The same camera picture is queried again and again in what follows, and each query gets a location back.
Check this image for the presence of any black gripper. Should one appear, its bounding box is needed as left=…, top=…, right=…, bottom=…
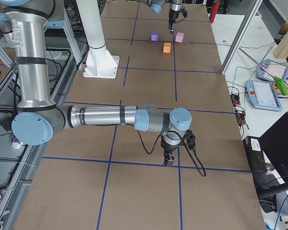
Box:
left=161, top=138, right=182, bottom=167
left=168, top=9, right=180, bottom=34

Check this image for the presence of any orange foam block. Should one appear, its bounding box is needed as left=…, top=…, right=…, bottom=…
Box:
left=163, top=42, right=171, bottom=54

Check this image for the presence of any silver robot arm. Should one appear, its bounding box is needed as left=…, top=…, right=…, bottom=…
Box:
left=138, top=0, right=188, bottom=34
left=2, top=0, right=195, bottom=166

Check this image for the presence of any person's hand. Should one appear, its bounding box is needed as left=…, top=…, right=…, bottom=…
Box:
left=273, top=81, right=288, bottom=96

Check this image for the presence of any light pink foam block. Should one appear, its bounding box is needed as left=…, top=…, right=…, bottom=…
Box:
left=175, top=32, right=184, bottom=43

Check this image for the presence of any dark purple foam block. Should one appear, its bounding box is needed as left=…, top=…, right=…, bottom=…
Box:
left=151, top=31, right=159, bottom=41

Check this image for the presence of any red cylinder bottle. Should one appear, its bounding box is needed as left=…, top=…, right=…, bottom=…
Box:
left=209, top=0, right=220, bottom=23

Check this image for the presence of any black box device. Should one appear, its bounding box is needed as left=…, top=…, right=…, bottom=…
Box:
left=243, top=136, right=267, bottom=174

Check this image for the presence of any near teach pendant tablet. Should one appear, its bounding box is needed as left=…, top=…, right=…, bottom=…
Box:
left=246, top=80, right=282, bottom=112

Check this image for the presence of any teach pendant tablet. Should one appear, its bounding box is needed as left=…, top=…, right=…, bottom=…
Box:
left=246, top=80, right=282, bottom=112
left=257, top=59, right=288, bottom=82

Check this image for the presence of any black computer monitor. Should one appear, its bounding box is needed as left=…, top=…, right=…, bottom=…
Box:
left=256, top=111, right=288, bottom=202

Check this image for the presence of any far teach pendant tablet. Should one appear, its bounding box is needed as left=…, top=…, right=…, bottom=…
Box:
left=257, top=59, right=288, bottom=82

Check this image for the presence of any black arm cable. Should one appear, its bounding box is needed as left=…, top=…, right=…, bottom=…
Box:
left=136, top=130, right=207, bottom=178

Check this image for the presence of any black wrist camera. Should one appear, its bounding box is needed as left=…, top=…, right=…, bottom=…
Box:
left=183, top=129, right=196, bottom=150

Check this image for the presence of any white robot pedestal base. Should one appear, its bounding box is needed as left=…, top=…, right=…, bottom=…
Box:
left=76, top=0, right=120, bottom=79

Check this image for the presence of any aluminium frame post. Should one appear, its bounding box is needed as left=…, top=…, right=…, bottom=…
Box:
left=220, top=0, right=263, bottom=74

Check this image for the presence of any green handled reacher grabber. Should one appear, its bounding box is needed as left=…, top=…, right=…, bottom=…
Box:
left=239, top=48, right=285, bottom=84

